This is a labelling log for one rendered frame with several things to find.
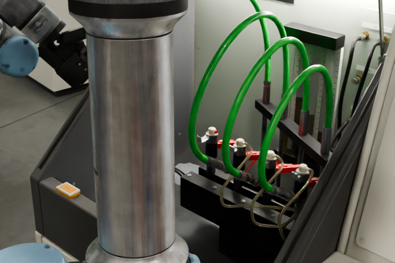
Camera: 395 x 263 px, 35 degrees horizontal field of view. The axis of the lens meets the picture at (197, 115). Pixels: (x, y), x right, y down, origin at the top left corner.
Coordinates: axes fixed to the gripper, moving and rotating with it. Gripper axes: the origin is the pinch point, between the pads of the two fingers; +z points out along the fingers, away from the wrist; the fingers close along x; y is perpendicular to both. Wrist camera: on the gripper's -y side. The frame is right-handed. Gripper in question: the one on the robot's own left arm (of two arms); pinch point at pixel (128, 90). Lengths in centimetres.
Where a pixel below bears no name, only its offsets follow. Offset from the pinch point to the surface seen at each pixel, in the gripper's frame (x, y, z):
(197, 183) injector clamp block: 0.7, 5.0, 26.0
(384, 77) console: 32, -34, 26
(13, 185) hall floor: -190, 88, 25
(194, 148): 17.3, -1.2, 14.2
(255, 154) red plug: 7.2, -8.5, 28.7
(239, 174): 20.4, -3.6, 23.4
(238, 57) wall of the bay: -25.8, -24.5, 20.3
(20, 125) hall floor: -260, 77, 14
